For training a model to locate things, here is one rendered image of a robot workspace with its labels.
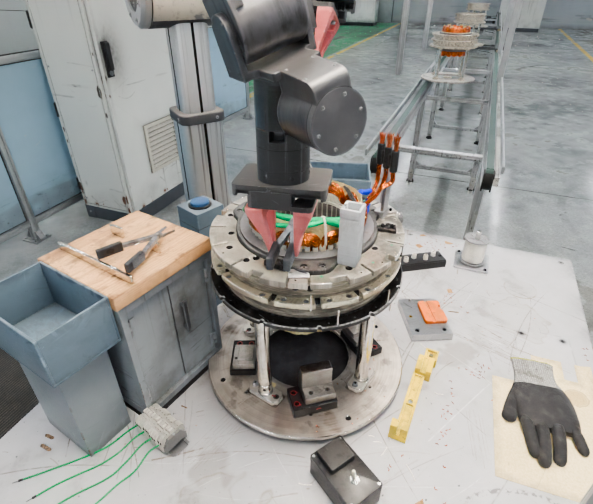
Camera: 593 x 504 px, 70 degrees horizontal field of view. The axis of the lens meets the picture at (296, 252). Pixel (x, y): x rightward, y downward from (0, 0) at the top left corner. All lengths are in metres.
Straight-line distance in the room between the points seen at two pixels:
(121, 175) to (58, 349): 2.37
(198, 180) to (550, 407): 0.88
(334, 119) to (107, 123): 2.55
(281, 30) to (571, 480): 0.77
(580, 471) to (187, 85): 1.04
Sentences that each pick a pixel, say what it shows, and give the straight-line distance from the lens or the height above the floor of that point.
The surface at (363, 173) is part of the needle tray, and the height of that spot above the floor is 1.04.
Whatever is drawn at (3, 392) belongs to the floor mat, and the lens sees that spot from 2.19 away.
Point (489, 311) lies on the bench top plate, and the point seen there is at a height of 0.78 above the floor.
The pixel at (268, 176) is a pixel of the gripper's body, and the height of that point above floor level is 1.27.
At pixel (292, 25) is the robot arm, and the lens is 0.42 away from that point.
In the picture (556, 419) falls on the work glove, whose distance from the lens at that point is 0.91.
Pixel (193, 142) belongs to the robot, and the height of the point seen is 1.11.
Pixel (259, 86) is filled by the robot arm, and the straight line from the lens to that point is 0.43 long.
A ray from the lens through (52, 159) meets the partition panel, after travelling 3.25.
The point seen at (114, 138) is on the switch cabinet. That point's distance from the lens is 2.88.
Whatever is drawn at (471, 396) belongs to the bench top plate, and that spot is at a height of 0.78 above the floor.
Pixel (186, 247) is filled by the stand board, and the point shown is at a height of 1.07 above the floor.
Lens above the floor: 1.44
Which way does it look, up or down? 33 degrees down
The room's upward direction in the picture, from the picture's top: straight up
